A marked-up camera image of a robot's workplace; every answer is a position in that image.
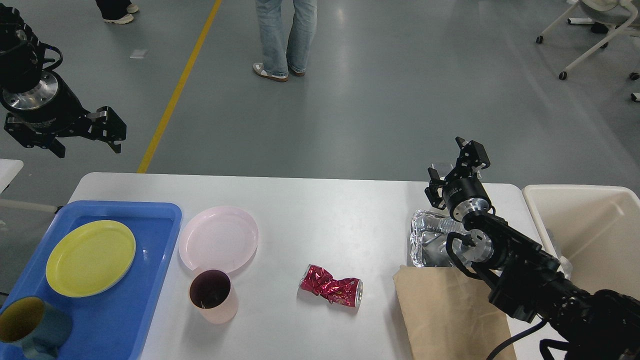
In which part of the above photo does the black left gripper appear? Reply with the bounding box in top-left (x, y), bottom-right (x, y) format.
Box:
top-left (1, 71), bottom-right (127, 158)

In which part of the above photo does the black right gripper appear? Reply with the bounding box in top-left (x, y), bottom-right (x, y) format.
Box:
top-left (425, 136), bottom-right (492, 221)

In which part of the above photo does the pink plastic plate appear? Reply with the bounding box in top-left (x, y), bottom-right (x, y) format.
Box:
top-left (178, 206), bottom-right (259, 273)

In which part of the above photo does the pink plastic cup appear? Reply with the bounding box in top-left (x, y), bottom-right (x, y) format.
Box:
top-left (189, 268), bottom-right (239, 324)

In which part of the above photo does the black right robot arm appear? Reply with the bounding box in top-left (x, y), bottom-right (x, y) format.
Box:
top-left (425, 137), bottom-right (640, 360)

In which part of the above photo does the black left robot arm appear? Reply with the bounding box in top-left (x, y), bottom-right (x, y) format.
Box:
top-left (0, 5), bottom-right (127, 158)

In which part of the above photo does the aluminium foil tray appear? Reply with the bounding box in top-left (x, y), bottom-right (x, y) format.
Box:
top-left (408, 209), bottom-right (470, 268)

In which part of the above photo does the white side table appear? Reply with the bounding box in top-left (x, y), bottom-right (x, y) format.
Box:
top-left (0, 158), bottom-right (24, 193)

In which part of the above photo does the yellow plastic plate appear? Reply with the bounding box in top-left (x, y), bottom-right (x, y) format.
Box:
top-left (45, 219), bottom-right (137, 298)

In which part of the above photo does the person in black trousers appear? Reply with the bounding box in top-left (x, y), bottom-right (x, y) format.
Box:
top-left (95, 0), bottom-right (140, 25)

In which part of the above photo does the brown paper bag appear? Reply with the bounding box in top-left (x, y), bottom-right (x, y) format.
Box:
top-left (393, 265), bottom-right (510, 360)

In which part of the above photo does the beige plastic bin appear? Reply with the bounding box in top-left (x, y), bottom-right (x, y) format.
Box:
top-left (522, 185), bottom-right (640, 298)

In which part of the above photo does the crushed red can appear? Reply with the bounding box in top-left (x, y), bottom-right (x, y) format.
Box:
top-left (298, 264), bottom-right (363, 309)

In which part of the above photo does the teal mug yellow inside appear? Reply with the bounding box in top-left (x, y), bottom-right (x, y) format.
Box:
top-left (0, 296), bottom-right (73, 360)

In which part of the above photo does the blue plastic tray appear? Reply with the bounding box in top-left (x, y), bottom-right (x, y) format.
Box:
top-left (4, 200), bottom-right (182, 360)

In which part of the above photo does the person in blue jeans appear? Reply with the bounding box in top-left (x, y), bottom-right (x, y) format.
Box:
top-left (252, 0), bottom-right (318, 83)

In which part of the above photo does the white office chair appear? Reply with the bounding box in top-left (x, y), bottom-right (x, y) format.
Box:
top-left (535, 0), bottom-right (640, 81)

